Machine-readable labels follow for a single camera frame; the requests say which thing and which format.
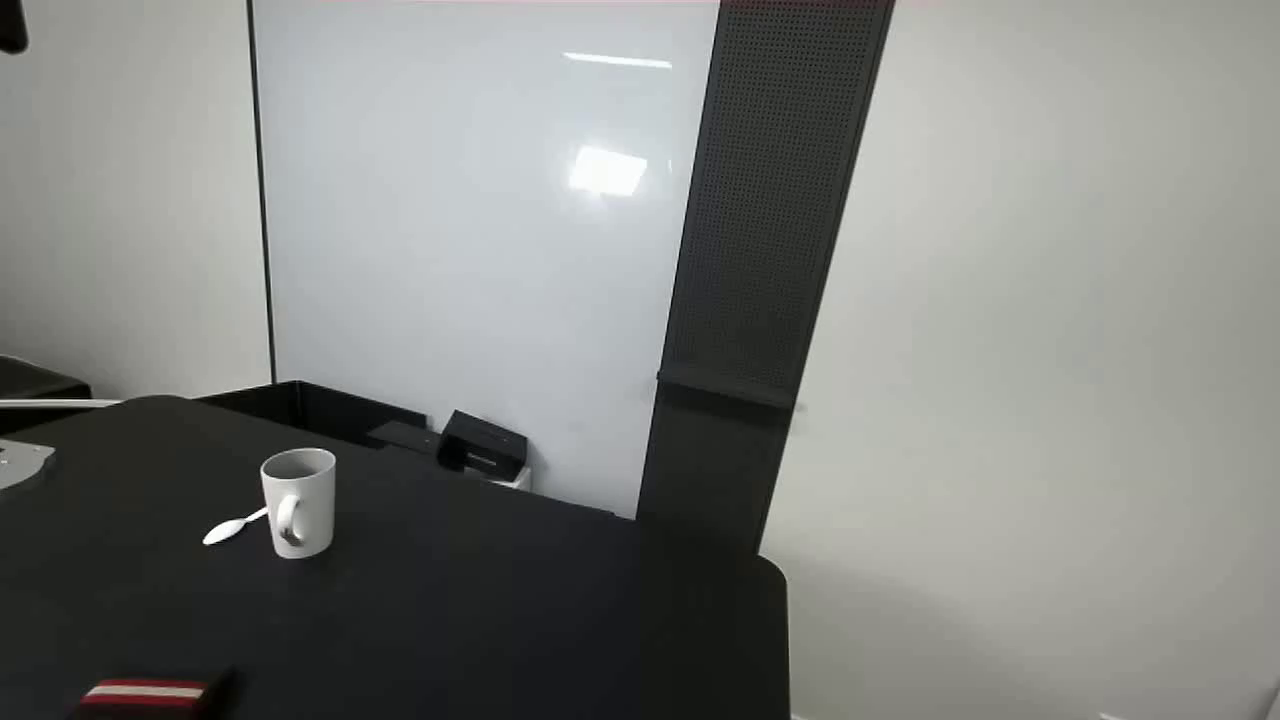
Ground white plastic spoon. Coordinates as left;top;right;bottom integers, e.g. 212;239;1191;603
201;505;272;550

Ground white ceramic mug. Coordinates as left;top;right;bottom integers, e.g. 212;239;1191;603
257;442;343;564

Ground small black box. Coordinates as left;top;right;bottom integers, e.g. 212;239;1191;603
436;406;533;483

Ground white whiteboard panel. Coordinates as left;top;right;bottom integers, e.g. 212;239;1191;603
248;0;723;524

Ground black and red striped block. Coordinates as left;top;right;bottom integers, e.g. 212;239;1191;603
74;672;238;720

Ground dark vertical post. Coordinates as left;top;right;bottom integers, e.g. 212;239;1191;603
638;0;900;557

